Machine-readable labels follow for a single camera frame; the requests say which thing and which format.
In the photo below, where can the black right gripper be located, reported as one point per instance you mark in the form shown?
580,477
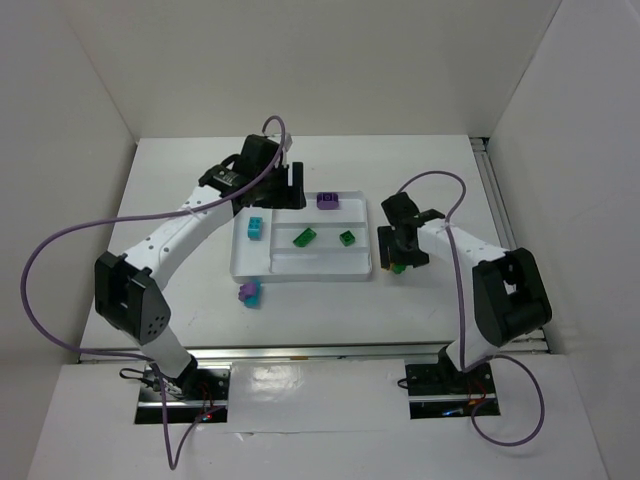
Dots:
400,248

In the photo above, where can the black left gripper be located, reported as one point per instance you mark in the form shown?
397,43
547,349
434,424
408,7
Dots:
282,193

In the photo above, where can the green lego brick small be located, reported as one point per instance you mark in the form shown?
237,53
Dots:
398,269

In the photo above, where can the teal lego brick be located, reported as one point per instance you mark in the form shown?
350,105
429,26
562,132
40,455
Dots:
255,302
255,228

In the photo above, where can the purple lego brick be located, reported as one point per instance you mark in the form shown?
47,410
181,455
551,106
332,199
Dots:
247,291
327,201

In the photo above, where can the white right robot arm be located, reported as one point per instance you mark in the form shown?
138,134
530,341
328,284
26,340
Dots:
500,293

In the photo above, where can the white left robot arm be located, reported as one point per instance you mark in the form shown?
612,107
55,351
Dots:
129,287

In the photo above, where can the white divided plastic tray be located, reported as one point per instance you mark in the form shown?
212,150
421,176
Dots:
274,258

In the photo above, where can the purple lego brick front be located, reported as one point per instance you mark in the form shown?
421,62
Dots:
247,291

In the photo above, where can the teal lego brick front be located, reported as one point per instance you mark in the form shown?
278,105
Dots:
255,302

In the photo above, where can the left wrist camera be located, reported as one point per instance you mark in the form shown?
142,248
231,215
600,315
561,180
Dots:
287,142

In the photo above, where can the aluminium front rail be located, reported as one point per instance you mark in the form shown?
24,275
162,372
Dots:
402,349

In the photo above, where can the aluminium rail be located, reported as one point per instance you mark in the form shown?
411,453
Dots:
402,349
534,342

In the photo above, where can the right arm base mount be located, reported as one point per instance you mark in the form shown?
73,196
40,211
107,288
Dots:
431,396

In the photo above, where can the aluminium right side rail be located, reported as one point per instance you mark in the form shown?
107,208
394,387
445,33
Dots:
534,342

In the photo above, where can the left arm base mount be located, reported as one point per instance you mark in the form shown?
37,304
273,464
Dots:
206,398

